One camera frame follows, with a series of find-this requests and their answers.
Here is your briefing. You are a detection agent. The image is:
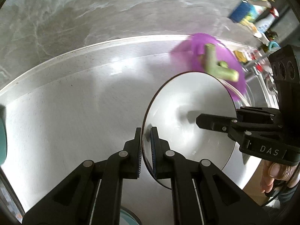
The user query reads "small floral white bowl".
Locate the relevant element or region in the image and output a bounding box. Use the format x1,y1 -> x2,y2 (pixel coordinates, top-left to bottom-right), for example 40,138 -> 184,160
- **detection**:
142,72 -> 236,175

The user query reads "large teal floral plate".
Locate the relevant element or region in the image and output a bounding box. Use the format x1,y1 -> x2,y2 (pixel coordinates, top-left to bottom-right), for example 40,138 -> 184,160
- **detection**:
119,207 -> 142,225

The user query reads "person's right hand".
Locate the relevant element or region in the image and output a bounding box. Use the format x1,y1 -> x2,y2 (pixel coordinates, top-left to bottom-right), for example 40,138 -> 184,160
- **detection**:
260,160 -> 299,193

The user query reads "stainless steel sink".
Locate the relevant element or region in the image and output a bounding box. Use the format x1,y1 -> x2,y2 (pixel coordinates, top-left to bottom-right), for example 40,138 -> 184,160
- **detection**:
243,58 -> 279,109

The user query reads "green vegetable stalk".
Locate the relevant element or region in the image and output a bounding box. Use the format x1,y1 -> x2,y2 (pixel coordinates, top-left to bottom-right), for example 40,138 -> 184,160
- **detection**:
197,43 -> 239,82

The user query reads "yellow sponge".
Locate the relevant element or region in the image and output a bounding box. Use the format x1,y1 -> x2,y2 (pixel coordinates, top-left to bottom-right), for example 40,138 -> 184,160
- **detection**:
233,50 -> 248,64

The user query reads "teal colander with greens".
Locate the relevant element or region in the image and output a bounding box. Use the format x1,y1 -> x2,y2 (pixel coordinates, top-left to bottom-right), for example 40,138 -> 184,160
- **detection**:
268,41 -> 281,54

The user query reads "white spray bottle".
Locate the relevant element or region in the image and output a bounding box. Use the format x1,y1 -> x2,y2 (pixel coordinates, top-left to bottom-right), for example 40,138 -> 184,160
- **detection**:
255,8 -> 279,34

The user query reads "purple plastic bowl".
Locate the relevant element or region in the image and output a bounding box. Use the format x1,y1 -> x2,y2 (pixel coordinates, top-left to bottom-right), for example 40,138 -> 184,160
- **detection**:
170,33 -> 246,94

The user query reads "blue utensil cup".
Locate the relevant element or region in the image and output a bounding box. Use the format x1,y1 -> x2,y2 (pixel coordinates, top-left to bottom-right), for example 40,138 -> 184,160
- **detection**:
229,0 -> 252,23

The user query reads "teal basin with greens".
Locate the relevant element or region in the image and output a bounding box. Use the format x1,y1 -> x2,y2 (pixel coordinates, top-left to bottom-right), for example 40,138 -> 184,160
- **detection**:
0,105 -> 7,165

